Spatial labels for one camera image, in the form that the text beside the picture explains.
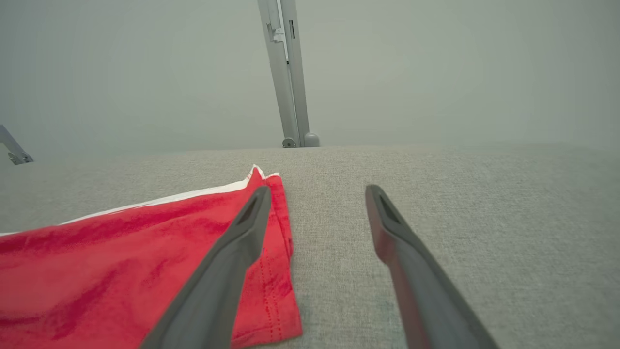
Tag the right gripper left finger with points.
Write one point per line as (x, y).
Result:
(218, 291)

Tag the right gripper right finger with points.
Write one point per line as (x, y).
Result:
(426, 300)

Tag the red shorts with white trim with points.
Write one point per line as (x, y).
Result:
(121, 271)

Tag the grey slanted partition support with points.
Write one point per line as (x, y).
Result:
(14, 148)

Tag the dark metal post bracket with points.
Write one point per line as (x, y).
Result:
(289, 143)

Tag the grey rounded post foot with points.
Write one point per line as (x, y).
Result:
(312, 140)

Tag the grey partition post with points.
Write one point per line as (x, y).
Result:
(286, 72)

